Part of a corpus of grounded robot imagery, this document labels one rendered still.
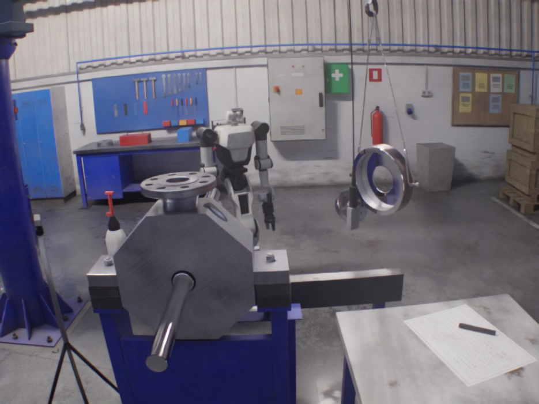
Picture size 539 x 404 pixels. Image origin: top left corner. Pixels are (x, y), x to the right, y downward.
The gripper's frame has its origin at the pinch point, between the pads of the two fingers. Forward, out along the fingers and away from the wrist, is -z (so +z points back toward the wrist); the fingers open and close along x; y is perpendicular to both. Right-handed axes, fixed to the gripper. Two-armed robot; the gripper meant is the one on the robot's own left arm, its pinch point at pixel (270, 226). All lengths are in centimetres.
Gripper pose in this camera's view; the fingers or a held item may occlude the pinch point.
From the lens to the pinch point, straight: 352.0
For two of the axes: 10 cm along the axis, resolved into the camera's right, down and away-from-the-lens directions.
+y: 9.0, -1.6, 4.0
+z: -1.3, -9.9, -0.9
